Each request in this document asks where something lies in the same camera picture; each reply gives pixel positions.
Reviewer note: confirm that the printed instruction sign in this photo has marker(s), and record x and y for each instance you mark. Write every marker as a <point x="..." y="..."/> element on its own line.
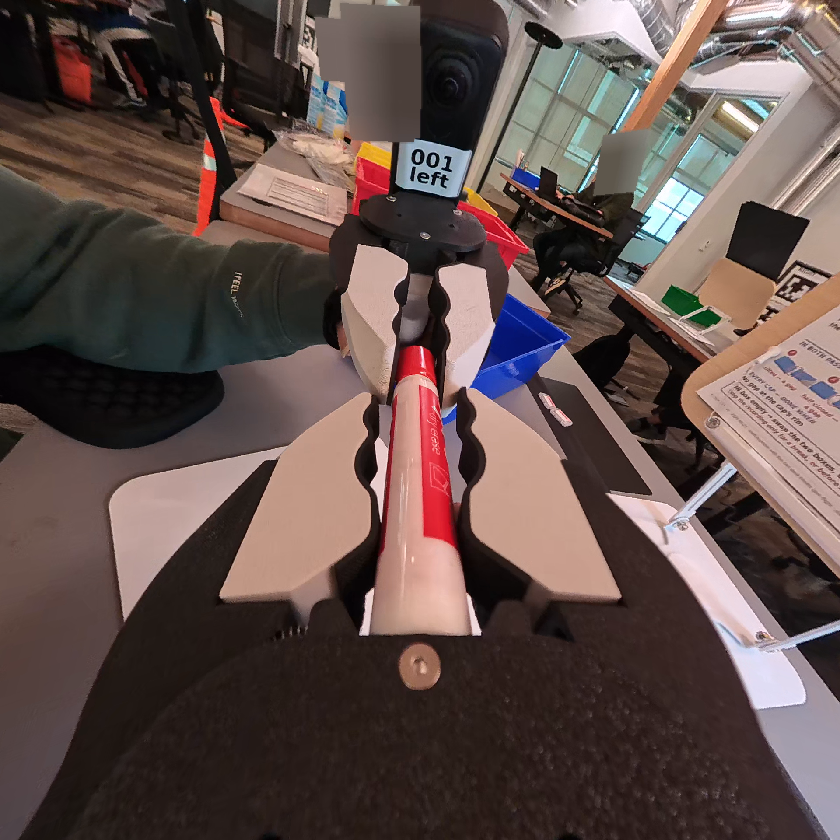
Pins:
<point x="781" y="426"/>

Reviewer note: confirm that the white paper sheet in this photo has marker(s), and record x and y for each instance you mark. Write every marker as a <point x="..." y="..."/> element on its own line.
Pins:
<point x="289" y="190"/>

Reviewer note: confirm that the blue plastic bin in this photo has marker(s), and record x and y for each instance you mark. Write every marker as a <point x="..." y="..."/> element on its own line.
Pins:
<point x="525" y="177"/>
<point x="518" y="354"/>

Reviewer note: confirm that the white whiteboard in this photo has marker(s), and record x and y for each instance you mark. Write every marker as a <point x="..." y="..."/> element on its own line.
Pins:
<point x="184" y="518"/>

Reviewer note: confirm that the red container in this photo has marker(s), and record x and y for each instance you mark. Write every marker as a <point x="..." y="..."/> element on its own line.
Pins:
<point x="71" y="69"/>

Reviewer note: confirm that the black white tag sign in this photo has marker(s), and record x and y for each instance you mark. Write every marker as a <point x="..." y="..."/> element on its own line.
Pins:
<point x="797" y="285"/>

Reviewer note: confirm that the black office chair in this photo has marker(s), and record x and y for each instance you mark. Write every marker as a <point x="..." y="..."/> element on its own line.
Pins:
<point x="620" y="249"/>

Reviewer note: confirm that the wooden backing board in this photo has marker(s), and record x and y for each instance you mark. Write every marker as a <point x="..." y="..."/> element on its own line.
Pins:
<point x="728" y="328"/>

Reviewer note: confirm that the yellow plastic bin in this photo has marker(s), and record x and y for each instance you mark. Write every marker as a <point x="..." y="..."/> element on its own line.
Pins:
<point x="374" y="154"/>

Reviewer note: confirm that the black rectangular panel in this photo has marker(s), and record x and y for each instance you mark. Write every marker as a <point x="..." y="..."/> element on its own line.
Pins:
<point x="768" y="239"/>

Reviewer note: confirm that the blue white boxes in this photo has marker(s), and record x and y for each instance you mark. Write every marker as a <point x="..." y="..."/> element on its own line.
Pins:
<point x="325" y="105"/>

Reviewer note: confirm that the tan chair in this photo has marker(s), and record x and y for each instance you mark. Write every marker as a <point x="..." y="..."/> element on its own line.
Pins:
<point x="735" y="289"/>

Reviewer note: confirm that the clear acrylic holder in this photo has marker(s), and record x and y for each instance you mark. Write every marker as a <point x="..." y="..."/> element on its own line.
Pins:
<point x="707" y="323"/>

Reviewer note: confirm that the person's left forearm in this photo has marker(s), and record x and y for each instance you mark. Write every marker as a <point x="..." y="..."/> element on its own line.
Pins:
<point x="164" y="282"/>

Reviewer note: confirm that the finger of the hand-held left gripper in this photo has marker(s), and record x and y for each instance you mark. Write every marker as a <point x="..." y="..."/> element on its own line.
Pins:
<point x="469" y="315"/>
<point x="371" y="308"/>

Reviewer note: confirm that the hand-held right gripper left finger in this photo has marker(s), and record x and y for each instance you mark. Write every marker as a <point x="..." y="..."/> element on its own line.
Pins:
<point x="308" y="518"/>

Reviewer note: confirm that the clear plastic bags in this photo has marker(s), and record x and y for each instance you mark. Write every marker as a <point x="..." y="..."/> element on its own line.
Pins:
<point x="321" y="154"/>

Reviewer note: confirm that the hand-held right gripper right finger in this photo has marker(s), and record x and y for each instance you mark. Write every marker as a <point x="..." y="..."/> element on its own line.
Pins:
<point x="531" y="518"/>

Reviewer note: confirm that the red marker cap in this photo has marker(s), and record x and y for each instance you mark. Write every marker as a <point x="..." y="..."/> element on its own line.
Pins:
<point x="417" y="367"/>

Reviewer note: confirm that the black laptop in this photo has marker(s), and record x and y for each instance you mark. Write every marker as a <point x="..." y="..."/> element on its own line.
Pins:
<point x="548" y="178"/>

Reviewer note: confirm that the orange traffic cone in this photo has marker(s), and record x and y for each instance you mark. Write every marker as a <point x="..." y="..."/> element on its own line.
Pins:
<point x="210" y="164"/>

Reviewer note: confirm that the red dry erase marker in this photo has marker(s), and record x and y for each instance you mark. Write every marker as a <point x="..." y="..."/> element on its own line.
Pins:
<point x="420" y="525"/>

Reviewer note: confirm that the black floor lamp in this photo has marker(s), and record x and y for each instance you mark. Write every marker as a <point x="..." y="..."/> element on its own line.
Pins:
<point x="543" y="33"/>

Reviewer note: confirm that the person's left hand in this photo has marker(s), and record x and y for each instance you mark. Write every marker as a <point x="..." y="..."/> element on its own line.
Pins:
<point x="344" y="341"/>

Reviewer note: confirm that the green plastic bin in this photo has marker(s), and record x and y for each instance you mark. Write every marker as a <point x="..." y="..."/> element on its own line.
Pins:
<point x="686" y="305"/>

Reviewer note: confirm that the black bag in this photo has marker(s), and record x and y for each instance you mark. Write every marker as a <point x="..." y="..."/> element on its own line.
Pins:
<point x="600" y="361"/>

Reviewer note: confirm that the red plastic bin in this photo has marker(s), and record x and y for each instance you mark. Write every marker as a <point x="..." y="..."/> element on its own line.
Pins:
<point x="502" y="239"/>

